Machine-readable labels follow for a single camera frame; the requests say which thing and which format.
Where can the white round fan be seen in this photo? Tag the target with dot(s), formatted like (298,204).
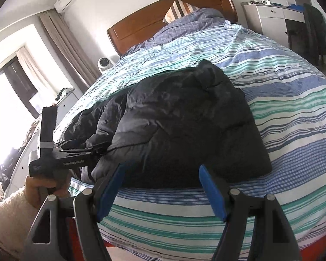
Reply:
(104,63)

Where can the wooden headboard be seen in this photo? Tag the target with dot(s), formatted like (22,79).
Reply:
(141,24)

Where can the small desk bottles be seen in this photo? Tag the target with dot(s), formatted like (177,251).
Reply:
(263,0)

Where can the striped bed quilt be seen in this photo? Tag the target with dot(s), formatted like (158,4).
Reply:
(288,114)

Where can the pile of clothes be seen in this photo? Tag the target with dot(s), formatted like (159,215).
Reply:
(63,92)

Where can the blue desk item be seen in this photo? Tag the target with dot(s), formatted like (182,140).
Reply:
(294,6)

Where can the beige curtain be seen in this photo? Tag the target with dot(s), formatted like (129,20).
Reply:
(68,46)

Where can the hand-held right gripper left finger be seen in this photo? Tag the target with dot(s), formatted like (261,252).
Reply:
(112,190)

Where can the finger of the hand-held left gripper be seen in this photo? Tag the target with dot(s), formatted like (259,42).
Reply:
(76,144)
(92,152)

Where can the white window cabinet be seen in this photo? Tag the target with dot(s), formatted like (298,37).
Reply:
(19,165)

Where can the white desk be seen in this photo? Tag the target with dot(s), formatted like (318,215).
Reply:
(269,19)

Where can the brown striped pillow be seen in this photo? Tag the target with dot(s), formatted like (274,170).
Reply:
(179,9)

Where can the black puffer jacket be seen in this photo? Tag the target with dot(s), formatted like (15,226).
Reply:
(179,119)

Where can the person's left hand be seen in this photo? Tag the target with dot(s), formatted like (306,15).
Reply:
(34,190)

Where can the blue checked pillow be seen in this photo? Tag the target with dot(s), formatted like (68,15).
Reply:
(184,27)

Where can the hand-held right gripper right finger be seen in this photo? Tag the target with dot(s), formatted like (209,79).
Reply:
(213,193)

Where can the dark jacket on chair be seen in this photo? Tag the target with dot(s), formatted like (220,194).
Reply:
(316,30)

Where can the white sheer curtain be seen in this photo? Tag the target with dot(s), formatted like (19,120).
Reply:
(32,68)

